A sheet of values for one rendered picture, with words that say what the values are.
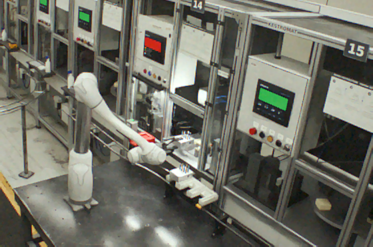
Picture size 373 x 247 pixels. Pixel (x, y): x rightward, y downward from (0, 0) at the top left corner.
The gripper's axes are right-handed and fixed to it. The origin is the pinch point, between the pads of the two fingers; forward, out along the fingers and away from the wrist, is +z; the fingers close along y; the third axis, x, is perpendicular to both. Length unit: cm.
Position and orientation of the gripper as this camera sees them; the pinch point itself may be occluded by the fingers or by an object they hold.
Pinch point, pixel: (178, 142)
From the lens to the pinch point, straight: 296.4
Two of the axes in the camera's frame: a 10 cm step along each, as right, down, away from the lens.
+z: 7.6, -1.9, 6.3
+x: -6.5, -3.5, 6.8
